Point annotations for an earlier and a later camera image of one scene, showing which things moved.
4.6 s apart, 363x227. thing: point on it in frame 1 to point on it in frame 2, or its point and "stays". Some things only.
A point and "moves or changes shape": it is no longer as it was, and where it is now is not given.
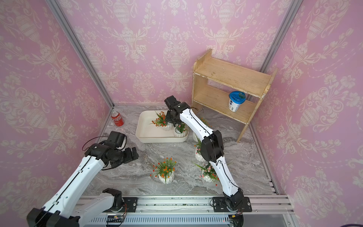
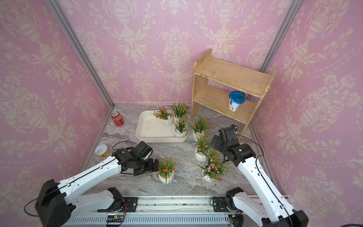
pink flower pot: [180, 130] stays
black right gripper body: [170, 118] to [219, 145]
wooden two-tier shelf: [229, 90] stays
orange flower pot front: [165, 170] stays
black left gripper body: [125, 156] to [145, 166]
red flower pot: [161, 121] moves or changes shape
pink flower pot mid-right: [198, 152] stays
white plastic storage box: [146, 132] stays
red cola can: [117, 118] stays
